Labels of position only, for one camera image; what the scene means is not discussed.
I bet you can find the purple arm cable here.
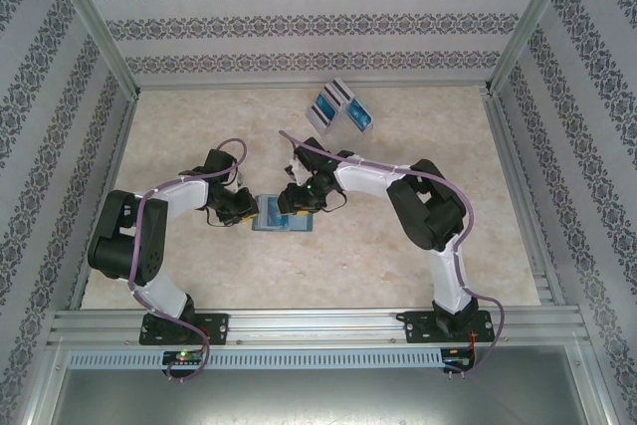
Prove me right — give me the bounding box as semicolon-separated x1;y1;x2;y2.
126;137;250;382
277;129;508;380

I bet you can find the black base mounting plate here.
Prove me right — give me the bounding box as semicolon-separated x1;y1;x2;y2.
140;313;230;346
403;310;498;345

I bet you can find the aluminium frame post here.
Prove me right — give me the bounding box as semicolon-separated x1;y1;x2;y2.
482;0;583;98
47;0;143;99

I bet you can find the clear acrylic card stand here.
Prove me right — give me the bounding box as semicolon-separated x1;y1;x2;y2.
306;77;375;136

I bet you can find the thin black cable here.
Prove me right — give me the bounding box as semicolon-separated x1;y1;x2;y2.
204;205;243;228
318;188;349;212

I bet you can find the aluminium side rail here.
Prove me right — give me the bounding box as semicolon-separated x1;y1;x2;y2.
67;94;143;311
485;91;566;307

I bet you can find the grey metal sheet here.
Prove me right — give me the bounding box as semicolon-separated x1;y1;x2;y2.
49;367;611;425

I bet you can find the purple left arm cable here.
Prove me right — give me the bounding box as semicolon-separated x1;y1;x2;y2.
126;137;250;382

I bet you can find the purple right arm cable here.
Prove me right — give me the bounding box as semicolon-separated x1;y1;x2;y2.
277;129;508;380

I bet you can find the blue credit card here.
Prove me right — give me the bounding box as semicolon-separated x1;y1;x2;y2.
344;99;374;133
258;196;291;230
313;95;343;121

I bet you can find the blue card holder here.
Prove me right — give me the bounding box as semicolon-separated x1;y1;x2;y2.
252;194;317;234

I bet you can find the thin aluminium wall rail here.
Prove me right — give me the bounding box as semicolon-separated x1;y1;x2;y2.
133;79;494;91

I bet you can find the grey slotted cable duct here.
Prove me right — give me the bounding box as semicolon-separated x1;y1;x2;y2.
67;347;444;370

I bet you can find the aluminium mounting rail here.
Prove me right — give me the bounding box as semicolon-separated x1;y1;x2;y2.
47;308;588;346

